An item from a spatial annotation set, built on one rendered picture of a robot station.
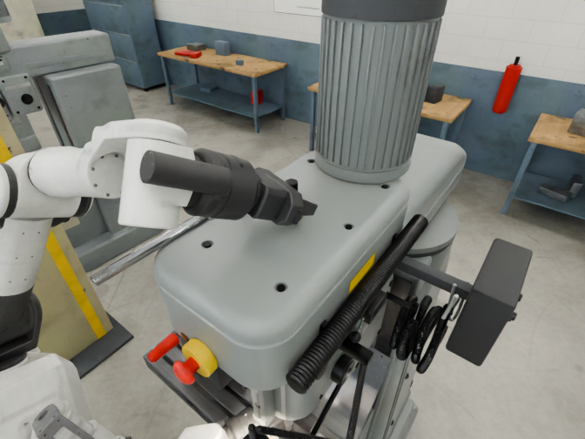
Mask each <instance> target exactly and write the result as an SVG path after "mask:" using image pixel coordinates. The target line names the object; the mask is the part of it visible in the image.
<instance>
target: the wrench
mask: <svg viewBox="0 0 585 439"><path fill-rule="evenodd" d="M206 220H208V218H206V217H199V216H192V217H191V218H189V219H188V220H186V221H184V222H182V223H181V224H179V225H178V228H177V229H172V230H169V231H167V232H166V233H163V234H161V235H160V236H158V237H157V238H156V239H154V240H151V241H150V242H148V243H146V244H145V245H143V246H141V247H140V248H138V249H136V250H134V251H133V252H131V253H129V254H127V255H125V256H124V257H123V258H121V259H119V260H117V261H115V262H113V263H112V264H110V265H109V266H108V267H105V268H103V269H102V270H100V271H98V272H97V273H95V274H93V275H92V276H90V280H91V281H92V282H93V283H94V284H95V285H96V286H99V285H101V284H102V283H104V282H106V281H107V280H109V279H110V278H112V277H113V276H115V275H117V274H119V273H121V272H122V271H124V270H125V269H126V268H128V267H130V266H132V265H133V264H135V263H137V262H138V261H140V260H142V259H143V258H145V257H146V256H148V255H150V254H151V253H153V252H155V251H157V250H158V249H159V248H161V247H163V246H165V245H166V244H168V243H170V242H171V241H173V240H175V239H176V238H177V237H179V236H181V235H182V234H184V233H186V232H188V231H190V230H191V229H193V228H194V227H195V226H197V225H199V224H201V223H202V222H204V221H206Z"/></svg>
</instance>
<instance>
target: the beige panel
mask: <svg viewBox="0 0 585 439"><path fill-rule="evenodd" d="M24 153H25V152H24V149H23V147H22V146H21V144H20V142H19V140H18V138H17V135H16V134H15V132H14V130H13V128H12V126H11V124H10V121H9V120H8V118H7V116H6V114H5V112H4V110H3V107H2V106H1V104H0V163H3V164H4V163H5V162H7V161H8V160H10V159H12V158H14V157H16V156H18V155H20V154H24ZM32 292H33V293H34V294H35V295H36V296H37V298H38V299H39V301H40V303H41V306H42V309H43V319H42V324H41V329H40V334H39V339H38V344H37V348H38V349H39V350H40V352H39V353H50V354H57V355H59V356H61V357H63V358H64V359H66V360H68V361H71V362H72V363H73V364H74V366H75V367H76V368H77V371H78V375H79V378H80V380H81V379H82V378H84V377H85V376H86V375H88V374H89V373H90V372H91V371H92V370H93V369H94V368H96V367H97V366H98V365H100V364H101V363H102V362H103V361H105V360H106V359H108V358H109V357H110V356H111V355H113V354H114V353H115V352H117V351H118V350H119V349H120V348H121V347H122V346H124V345H125V344H126V343H127V342H129V341H130V340H132V339H133V338H134V336H133V335H132V334H131V333H130V332H129V331H128V330H127V329H126V328H124V327H123V326H122V325H121V324H120V323H119V322H118V321H116V320H115V319H114V318H113V317H112V316H111V315H110V314H109V313H107V312H106V311H105V310H104V308H103V306H102V304H101V302H100V300H99V298H98V296H97V294H96V292H95V290H94V288H93V286H92V284H91V282H90V280H89V278H88V276H87V274H86V272H85V270H84V268H83V266H82V264H81V262H80V260H79V258H78V256H77V254H76V252H75V250H74V248H73V246H72V245H71V243H70V241H69V239H68V237H67V235H66V233H65V231H64V229H63V227H62V225H61V224H59V225H57V226H54V227H52V228H51V229H50V234H49V237H48V239H47V243H46V246H45V249H44V254H43V257H42V260H41V263H40V266H39V269H38V272H37V277H36V280H35V284H34V287H33V289H32Z"/></svg>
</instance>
